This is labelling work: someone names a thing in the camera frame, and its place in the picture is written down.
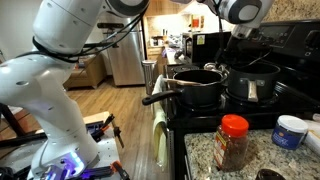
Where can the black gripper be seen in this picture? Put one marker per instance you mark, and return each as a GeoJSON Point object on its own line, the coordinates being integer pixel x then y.
{"type": "Point", "coordinates": [240, 42]}

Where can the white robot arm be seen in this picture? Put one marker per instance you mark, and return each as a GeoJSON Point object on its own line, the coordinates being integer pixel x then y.
{"type": "Point", "coordinates": [34, 81]}

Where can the red lid spice jar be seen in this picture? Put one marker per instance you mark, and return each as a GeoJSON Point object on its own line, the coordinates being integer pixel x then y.
{"type": "Point", "coordinates": [230, 143]}

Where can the blue jar with white lid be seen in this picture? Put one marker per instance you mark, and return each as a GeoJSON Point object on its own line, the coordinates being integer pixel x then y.
{"type": "Point", "coordinates": [289, 132]}

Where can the black microwave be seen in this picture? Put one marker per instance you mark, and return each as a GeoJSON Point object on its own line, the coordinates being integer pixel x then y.
{"type": "Point", "coordinates": [200, 47]}

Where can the black stove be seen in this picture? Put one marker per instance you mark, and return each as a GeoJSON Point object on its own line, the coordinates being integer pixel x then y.
{"type": "Point", "coordinates": [294, 47]}

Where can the steel trash can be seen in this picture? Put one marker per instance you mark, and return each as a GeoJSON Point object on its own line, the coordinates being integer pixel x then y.
{"type": "Point", "coordinates": [148, 68]}

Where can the yellow dish towel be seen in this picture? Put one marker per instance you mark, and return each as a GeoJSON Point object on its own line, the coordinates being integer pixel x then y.
{"type": "Point", "coordinates": [159, 137]}

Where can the stainless steel refrigerator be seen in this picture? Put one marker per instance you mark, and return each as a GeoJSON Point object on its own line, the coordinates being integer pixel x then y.
{"type": "Point", "coordinates": [127, 51]}

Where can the black saucepan with long handle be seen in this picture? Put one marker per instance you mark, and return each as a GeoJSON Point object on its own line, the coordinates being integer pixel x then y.
{"type": "Point", "coordinates": [206, 91]}

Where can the black camera on stand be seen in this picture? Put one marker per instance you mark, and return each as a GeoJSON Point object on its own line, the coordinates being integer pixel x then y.
{"type": "Point", "coordinates": [110, 29]}

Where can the orange handled clamp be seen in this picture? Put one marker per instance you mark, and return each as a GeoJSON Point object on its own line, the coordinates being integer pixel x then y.
{"type": "Point", "coordinates": [109, 123]}

